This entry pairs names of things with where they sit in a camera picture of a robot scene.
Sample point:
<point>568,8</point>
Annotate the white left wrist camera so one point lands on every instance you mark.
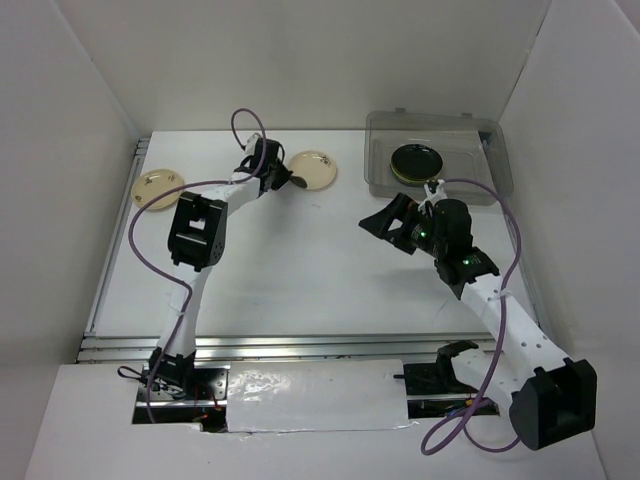
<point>251,143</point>

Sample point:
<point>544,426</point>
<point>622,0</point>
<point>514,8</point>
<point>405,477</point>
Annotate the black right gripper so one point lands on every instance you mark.
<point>402,208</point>

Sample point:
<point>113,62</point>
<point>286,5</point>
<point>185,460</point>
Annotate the cream plate with black patch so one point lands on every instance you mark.
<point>312,170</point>

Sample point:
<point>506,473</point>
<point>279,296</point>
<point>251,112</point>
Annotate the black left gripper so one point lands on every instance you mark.
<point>285,175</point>

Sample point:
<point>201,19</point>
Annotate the clear plastic bin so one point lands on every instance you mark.
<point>470,148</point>

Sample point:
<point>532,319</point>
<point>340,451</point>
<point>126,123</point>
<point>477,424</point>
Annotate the cream plate with brown motifs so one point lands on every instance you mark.
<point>154,183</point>

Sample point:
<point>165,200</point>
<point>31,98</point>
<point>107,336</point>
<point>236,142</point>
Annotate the lime green plate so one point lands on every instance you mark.
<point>414,182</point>

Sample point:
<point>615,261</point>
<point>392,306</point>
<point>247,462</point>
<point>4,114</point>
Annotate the white foil-covered panel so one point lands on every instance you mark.
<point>316,396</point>

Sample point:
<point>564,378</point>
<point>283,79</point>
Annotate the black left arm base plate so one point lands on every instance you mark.
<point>208,388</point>

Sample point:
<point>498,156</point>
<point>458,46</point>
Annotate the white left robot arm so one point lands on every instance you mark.
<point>196,244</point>

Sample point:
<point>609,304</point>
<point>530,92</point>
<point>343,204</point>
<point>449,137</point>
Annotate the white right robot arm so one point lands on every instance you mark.
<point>547,396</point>

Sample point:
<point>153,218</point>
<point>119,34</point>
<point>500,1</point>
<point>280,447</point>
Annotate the black glossy plate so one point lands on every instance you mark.
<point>416,160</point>

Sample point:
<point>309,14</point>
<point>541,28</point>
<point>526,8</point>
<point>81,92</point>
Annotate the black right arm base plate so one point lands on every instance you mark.
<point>422,382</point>

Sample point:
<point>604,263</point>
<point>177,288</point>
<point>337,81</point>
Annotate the aluminium front rail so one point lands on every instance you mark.
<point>209,349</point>

